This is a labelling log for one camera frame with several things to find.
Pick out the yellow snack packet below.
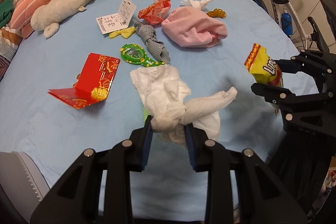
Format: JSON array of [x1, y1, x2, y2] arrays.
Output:
[[243, 43, 284, 115]]

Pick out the pink cloth hat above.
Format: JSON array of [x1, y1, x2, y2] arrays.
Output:
[[161, 6, 228, 48]]

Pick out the large white tissue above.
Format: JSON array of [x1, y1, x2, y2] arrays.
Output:
[[130, 65, 238, 145]]

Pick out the green toy watch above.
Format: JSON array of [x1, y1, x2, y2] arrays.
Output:
[[120, 44, 165, 68]]

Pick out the light blue bed sheet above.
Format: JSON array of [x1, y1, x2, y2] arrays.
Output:
[[1, 0, 298, 185]]

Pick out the small white knotted tissue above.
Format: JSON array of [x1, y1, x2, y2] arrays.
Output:
[[181, 0, 213, 10]]

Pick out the green paper scrap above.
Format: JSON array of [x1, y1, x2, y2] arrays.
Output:
[[143, 106, 151, 123]]

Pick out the red gold envelope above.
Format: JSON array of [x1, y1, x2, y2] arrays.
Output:
[[48, 53, 120, 109]]

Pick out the grey knotted mesh cloth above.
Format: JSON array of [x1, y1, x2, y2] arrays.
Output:
[[133, 19, 170, 64]]

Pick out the orange crumpled plastic wrapper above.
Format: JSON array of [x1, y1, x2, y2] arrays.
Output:
[[137, 0, 171, 25]]

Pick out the yellow bow tie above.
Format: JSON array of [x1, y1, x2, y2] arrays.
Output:
[[109, 26, 135, 39]]

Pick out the striped folded clothes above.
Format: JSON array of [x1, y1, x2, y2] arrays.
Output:
[[0, 25, 23, 80]]

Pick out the white instruction leaflet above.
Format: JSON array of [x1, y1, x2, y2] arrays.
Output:
[[96, 0, 137, 35]]

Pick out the white plush seal toy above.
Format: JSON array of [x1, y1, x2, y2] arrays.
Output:
[[30, 0, 94, 39]]

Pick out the green garment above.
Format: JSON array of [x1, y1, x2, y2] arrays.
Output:
[[0, 0, 14, 28]]

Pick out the brown gold hair tie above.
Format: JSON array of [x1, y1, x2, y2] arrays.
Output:
[[206, 8, 227, 19]]

